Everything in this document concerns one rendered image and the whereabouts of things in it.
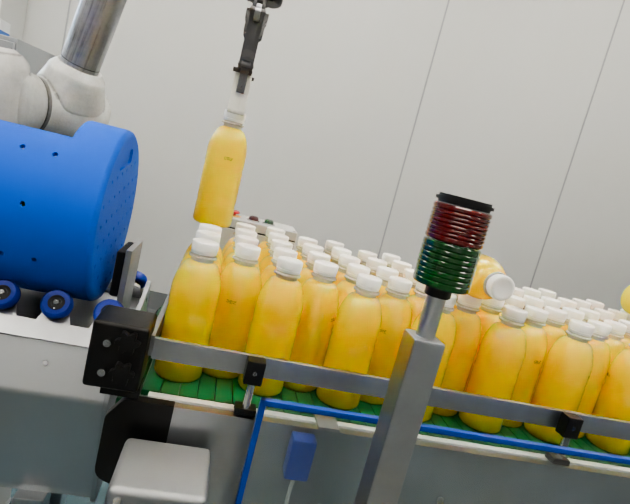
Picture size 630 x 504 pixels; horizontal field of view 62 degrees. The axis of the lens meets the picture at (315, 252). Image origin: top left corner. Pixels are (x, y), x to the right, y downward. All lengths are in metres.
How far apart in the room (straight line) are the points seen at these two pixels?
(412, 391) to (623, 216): 3.83
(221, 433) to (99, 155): 0.43
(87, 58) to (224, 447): 1.11
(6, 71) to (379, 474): 1.23
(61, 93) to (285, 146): 2.19
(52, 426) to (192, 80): 2.93
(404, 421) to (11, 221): 0.57
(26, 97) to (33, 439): 0.87
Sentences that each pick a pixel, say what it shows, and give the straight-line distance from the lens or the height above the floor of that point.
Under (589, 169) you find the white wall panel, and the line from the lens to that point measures 4.18.
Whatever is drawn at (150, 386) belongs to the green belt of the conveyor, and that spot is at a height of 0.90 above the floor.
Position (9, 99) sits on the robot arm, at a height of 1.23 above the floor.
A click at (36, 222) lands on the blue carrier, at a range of 0.80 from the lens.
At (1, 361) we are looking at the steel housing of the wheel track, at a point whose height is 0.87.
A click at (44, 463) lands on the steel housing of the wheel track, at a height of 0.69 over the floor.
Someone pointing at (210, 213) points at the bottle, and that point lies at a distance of 0.96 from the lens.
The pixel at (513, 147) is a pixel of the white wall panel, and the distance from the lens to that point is 3.91.
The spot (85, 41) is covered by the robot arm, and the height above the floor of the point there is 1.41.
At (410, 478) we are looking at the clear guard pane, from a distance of 0.80.
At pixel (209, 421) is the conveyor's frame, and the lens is 0.76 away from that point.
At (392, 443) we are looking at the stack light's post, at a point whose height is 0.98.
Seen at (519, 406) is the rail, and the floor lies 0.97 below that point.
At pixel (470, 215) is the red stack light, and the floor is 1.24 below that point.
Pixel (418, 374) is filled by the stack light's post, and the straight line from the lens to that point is 0.60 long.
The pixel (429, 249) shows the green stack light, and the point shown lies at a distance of 0.57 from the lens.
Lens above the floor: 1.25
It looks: 9 degrees down
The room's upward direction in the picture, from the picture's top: 14 degrees clockwise
